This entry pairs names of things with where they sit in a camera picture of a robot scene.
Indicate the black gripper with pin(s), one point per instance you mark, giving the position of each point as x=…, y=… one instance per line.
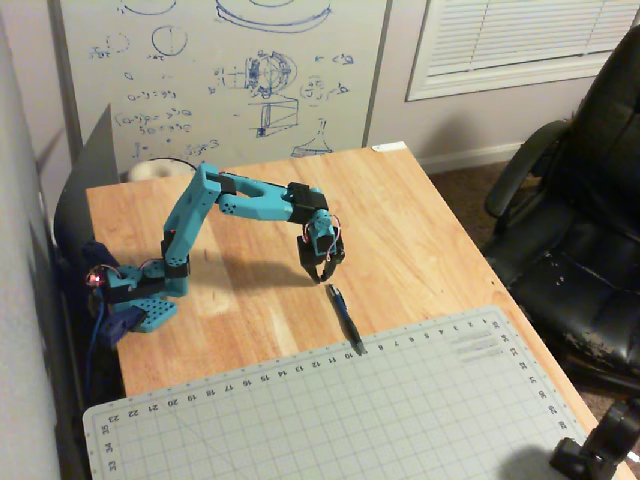
x=318, y=260

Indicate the blue pen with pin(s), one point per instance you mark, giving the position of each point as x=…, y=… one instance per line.
x=347, y=320

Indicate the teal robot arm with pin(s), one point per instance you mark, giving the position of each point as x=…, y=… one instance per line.
x=187, y=210

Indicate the white label sticker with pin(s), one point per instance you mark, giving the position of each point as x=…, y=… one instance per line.
x=390, y=146

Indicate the grey cutting mat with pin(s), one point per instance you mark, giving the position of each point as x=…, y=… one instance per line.
x=325, y=415

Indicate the white filament spool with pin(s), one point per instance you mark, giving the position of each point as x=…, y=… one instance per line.
x=155, y=170

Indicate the dark blue table clamp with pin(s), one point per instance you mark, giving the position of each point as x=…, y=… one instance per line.
x=120, y=325
x=97, y=257

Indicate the whiteboard with blue drawings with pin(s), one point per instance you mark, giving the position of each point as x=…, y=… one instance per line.
x=220, y=75

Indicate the controller board with red light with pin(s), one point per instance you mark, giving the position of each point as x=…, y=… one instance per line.
x=95, y=278

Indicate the dark grey panel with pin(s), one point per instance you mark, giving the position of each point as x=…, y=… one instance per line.
x=92, y=170

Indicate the black leather office chair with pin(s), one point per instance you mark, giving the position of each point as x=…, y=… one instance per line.
x=580, y=240

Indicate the white window blinds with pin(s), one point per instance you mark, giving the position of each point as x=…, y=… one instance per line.
x=525, y=40

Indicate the black camera stand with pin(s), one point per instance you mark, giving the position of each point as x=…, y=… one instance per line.
x=595, y=450

